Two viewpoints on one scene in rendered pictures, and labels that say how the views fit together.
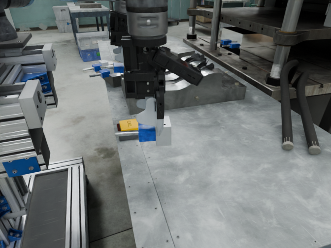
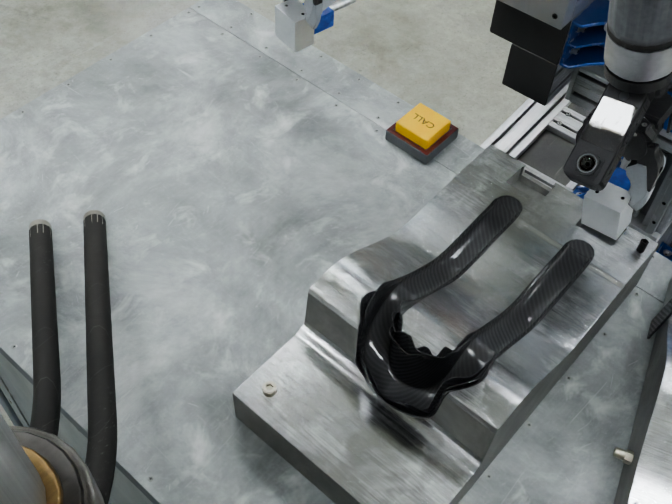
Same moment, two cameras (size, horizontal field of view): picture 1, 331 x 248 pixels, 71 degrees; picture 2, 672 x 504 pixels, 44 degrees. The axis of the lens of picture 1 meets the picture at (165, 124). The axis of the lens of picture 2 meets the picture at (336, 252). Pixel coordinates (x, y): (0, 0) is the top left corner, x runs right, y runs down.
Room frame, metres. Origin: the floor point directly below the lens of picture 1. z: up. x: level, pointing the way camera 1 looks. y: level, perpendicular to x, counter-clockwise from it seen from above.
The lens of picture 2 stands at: (1.35, -0.51, 1.71)
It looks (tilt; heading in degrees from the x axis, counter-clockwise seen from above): 52 degrees down; 145
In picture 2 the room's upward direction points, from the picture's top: 3 degrees clockwise
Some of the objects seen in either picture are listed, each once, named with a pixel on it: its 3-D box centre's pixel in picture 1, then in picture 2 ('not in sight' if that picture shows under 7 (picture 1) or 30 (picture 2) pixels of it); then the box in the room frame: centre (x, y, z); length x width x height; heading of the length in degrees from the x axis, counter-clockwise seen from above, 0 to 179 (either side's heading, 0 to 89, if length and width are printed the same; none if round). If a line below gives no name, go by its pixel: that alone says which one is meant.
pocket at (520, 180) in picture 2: not in sight; (528, 191); (0.87, 0.14, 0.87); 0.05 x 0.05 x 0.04; 16
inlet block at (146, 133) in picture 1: (143, 132); (320, 13); (0.47, 0.05, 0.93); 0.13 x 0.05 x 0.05; 96
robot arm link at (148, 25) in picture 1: (148, 24); not in sight; (0.47, 0.03, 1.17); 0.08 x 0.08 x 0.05
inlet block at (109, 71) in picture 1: (102, 73); not in sight; (1.10, 0.31, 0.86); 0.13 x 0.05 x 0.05; 123
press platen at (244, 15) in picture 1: (271, 27); not in sight; (1.78, -0.76, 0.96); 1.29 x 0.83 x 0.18; 16
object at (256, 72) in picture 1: (263, 54); not in sight; (1.79, -0.75, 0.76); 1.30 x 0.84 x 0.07; 16
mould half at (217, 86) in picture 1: (181, 79); (456, 317); (0.98, -0.07, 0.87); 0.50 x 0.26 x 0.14; 106
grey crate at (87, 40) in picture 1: (95, 40); not in sight; (4.45, 1.29, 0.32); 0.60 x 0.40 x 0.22; 116
